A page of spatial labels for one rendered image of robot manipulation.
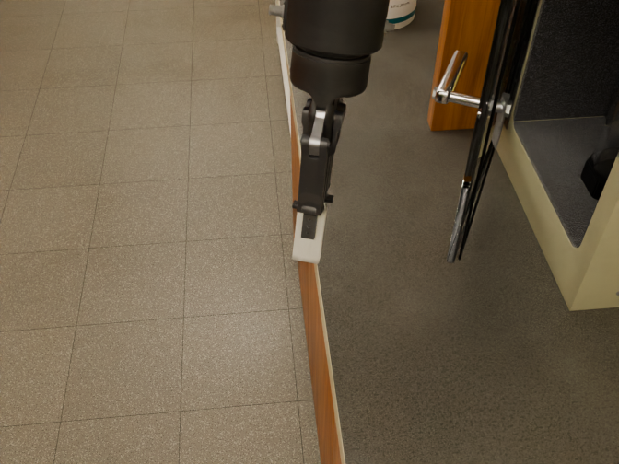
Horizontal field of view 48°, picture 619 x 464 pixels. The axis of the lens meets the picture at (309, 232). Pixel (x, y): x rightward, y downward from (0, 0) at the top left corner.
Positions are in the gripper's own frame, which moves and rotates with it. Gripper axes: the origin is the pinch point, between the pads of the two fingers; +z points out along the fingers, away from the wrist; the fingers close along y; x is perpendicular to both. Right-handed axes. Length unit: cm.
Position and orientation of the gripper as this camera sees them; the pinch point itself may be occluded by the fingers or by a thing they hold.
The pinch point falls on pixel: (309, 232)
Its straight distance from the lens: 75.9
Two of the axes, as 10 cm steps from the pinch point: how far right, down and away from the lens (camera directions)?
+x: 9.8, 1.7, -0.8
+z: -1.1, 8.6, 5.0
